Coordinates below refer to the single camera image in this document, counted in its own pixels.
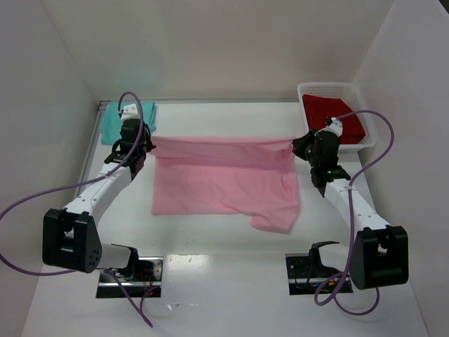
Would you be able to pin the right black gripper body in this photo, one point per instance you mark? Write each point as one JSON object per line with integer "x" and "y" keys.
{"x": 303, "y": 146}

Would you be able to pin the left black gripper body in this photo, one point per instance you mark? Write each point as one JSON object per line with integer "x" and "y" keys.
{"x": 141, "y": 151}

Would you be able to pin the pink t shirt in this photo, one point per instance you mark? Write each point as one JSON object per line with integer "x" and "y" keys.
{"x": 255, "y": 177}

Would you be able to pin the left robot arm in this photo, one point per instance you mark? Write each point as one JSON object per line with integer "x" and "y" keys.
{"x": 70, "y": 235}

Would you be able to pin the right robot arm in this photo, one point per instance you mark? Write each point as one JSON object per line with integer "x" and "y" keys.
{"x": 378, "y": 255}

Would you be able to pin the teal folded t shirt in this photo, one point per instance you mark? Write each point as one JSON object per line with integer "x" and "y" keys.
{"x": 111, "y": 122}

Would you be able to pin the red t shirt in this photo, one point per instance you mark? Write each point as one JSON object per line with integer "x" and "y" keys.
{"x": 318, "y": 110}

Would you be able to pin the white plastic basket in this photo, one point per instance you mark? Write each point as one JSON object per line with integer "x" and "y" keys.
{"x": 351, "y": 95}

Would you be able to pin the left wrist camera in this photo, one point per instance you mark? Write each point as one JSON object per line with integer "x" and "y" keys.
{"x": 130, "y": 111}

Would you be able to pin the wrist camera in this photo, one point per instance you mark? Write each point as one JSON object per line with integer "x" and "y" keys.
{"x": 334, "y": 125}
{"x": 130, "y": 111}

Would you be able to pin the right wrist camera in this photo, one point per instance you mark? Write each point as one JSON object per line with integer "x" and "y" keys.
{"x": 334, "y": 125}

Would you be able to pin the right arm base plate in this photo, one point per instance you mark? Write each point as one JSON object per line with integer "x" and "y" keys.
{"x": 303, "y": 278}

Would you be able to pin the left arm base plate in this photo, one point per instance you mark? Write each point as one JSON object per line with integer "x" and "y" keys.
{"x": 146, "y": 278}

